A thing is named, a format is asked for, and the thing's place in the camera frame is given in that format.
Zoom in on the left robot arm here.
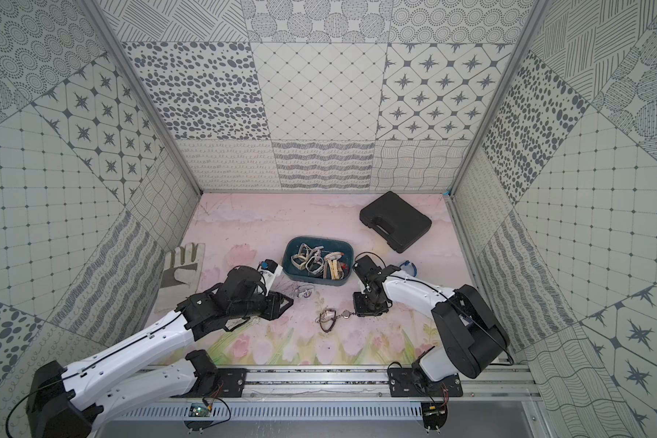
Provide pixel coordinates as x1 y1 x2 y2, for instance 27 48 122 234
17 259 294 437

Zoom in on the dark brown gold watch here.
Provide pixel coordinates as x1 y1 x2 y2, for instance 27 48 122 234
316 308 338 333

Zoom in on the beige watch pair front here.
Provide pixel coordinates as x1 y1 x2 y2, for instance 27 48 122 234
290 244 314 270

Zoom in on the pink white watch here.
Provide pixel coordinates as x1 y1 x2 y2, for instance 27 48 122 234
310 246 324 263

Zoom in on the grey work glove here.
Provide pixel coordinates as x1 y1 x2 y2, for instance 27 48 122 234
153 243 205 314

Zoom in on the patterned white black watch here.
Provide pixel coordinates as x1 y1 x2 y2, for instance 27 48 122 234
306 258 325 277

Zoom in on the teal storage box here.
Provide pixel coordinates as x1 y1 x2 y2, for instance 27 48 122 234
282 237 354 287

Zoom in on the black plastic case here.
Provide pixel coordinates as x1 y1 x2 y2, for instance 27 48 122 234
359 191 433 254

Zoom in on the aluminium mounting rail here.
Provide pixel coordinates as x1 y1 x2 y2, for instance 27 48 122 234
89 365 543 404

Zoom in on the orange white watch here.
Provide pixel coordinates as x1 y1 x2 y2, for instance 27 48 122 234
325 251 344 260

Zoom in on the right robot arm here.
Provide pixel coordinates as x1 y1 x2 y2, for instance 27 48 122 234
353 255 510 383

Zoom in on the beige square face watch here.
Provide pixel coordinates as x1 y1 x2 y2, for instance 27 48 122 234
328 260 343 280

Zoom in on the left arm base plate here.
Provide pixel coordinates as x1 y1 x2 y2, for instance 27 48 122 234
175 368 248 399

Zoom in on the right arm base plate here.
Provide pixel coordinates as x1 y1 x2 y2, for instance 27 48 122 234
387 367 464 399

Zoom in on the purple white watch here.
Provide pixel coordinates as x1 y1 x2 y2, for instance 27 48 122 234
295 284 315 299

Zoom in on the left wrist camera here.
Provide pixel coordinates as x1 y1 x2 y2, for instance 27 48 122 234
258 259 283 290

